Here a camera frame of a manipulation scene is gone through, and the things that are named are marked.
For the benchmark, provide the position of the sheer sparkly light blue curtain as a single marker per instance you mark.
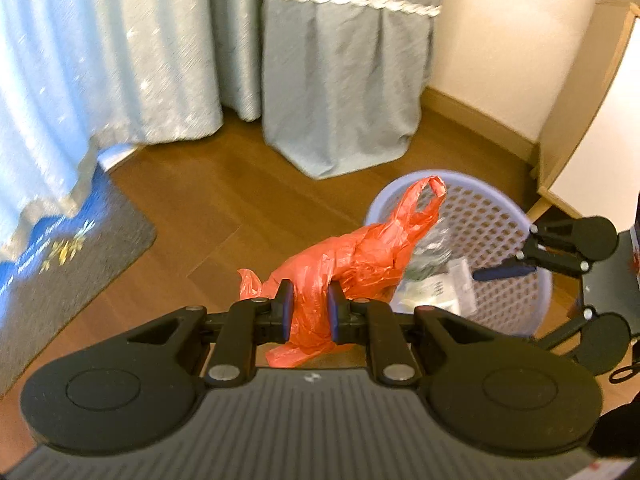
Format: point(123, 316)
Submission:
point(100, 60)

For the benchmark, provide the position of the red plastic bag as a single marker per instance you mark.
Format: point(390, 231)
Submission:
point(350, 260)

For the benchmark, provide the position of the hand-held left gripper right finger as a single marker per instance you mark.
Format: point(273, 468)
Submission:
point(334, 315)

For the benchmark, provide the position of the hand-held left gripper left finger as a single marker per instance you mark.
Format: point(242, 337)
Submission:
point(286, 310)

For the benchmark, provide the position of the dark cloth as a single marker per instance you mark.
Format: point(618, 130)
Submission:
point(617, 435)

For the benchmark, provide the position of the light wooden cabinet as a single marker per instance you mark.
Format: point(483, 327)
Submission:
point(565, 150)

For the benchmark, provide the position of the grey and blue floor mat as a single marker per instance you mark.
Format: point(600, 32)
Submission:
point(90, 260)

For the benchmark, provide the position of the blue plastic mesh basket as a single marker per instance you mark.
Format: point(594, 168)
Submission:
point(490, 220)

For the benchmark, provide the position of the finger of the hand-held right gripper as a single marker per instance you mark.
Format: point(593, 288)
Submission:
point(505, 272)
point(565, 332)

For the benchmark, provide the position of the white cardboard medicine box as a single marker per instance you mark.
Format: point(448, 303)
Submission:
point(420, 295)

